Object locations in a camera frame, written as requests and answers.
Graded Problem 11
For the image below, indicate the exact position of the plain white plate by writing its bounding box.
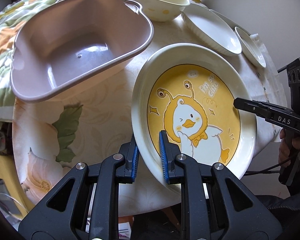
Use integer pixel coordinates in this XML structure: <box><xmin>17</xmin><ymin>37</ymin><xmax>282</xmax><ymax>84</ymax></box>
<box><xmin>181</xmin><ymin>4</ymin><xmax>242</xmax><ymax>56</ymax></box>

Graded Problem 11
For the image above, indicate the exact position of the cream ceramic bowl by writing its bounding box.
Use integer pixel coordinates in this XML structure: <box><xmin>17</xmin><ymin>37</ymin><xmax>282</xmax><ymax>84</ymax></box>
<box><xmin>135</xmin><ymin>0</ymin><xmax>190</xmax><ymax>22</ymax></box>

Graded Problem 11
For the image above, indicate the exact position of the small duck plate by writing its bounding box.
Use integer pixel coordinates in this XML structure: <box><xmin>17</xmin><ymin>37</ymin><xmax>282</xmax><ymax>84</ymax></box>
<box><xmin>234</xmin><ymin>27</ymin><xmax>267</xmax><ymax>68</ymax></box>

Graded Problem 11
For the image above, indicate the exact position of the pink square plastic bowl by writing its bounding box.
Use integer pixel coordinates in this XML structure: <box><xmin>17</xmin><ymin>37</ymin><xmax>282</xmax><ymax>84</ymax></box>
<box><xmin>10</xmin><ymin>0</ymin><xmax>154</xmax><ymax>103</ymax></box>

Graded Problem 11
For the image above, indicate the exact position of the floral striped quilt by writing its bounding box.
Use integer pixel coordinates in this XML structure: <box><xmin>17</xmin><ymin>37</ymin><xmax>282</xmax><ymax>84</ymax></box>
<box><xmin>0</xmin><ymin>0</ymin><xmax>57</xmax><ymax>122</ymax></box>

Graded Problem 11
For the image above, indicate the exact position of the person right hand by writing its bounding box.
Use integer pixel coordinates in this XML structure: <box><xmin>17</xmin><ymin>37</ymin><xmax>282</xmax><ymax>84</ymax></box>
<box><xmin>279</xmin><ymin>129</ymin><xmax>300</xmax><ymax>163</ymax></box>

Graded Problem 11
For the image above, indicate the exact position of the floral white tablecloth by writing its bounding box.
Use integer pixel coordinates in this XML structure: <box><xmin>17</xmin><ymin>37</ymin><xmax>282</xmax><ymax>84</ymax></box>
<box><xmin>12</xmin><ymin>16</ymin><xmax>287</xmax><ymax>216</ymax></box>

